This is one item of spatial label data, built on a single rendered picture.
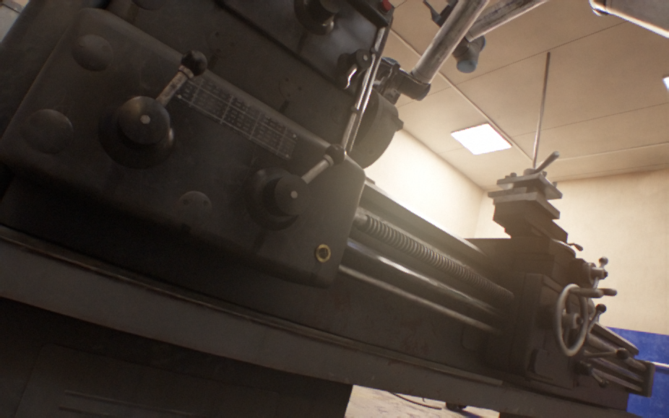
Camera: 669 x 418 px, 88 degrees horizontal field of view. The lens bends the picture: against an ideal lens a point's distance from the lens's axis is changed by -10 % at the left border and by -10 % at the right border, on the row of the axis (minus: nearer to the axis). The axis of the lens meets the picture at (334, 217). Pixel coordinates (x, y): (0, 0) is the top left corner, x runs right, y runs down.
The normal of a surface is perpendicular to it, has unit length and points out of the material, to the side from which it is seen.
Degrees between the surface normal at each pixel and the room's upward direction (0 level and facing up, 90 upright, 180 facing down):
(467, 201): 90
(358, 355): 90
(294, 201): 90
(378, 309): 90
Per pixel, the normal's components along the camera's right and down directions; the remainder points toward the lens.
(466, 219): 0.56, -0.05
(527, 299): -0.77, -0.39
